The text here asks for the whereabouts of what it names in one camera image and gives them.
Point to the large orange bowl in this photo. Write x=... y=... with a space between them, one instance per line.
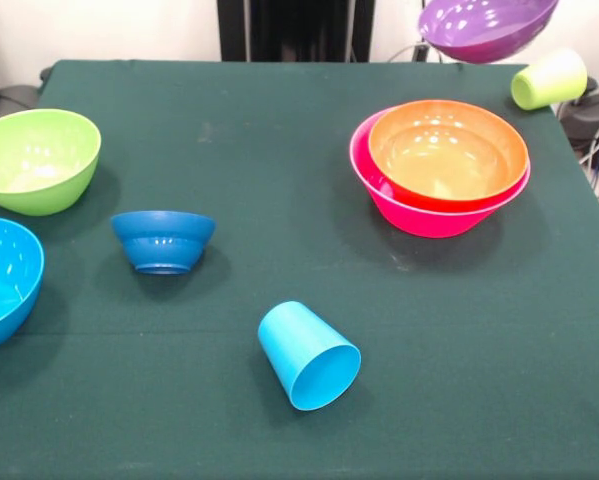
x=449 y=150

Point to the purple bowl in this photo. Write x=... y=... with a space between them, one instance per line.
x=484 y=30

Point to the dark green table cloth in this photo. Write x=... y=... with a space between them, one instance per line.
x=279 y=250

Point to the light blue cup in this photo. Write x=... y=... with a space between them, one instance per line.
x=299 y=345

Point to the pink bowl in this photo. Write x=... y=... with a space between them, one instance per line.
x=429 y=222

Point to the small dark blue bowl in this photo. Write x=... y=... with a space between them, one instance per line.
x=161 y=245

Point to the lime green bowl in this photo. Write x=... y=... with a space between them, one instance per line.
x=39 y=160

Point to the lime green cup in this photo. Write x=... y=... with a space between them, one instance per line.
x=549 y=82

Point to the light blue bowl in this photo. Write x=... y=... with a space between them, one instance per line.
x=4 y=285

